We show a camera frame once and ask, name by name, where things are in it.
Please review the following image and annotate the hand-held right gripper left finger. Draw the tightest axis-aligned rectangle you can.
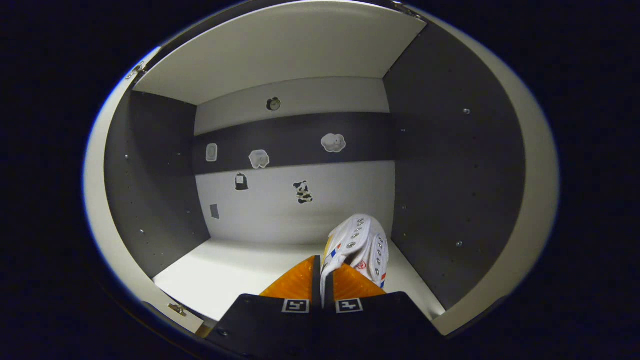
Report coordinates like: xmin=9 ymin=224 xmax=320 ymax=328
xmin=205 ymin=255 xmax=322 ymax=360

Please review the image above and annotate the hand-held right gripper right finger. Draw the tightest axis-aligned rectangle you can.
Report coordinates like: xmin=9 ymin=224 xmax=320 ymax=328
xmin=322 ymin=262 xmax=446 ymax=360

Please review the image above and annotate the white shoe cabinet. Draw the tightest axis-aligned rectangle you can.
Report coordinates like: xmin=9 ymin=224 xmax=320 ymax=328
xmin=103 ymin=0 xmax=527 ymax=323

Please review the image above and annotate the white canvas shoe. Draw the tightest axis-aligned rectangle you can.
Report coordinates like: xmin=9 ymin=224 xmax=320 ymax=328
xmin=320 ymin=214 xmax=390 ymax=307

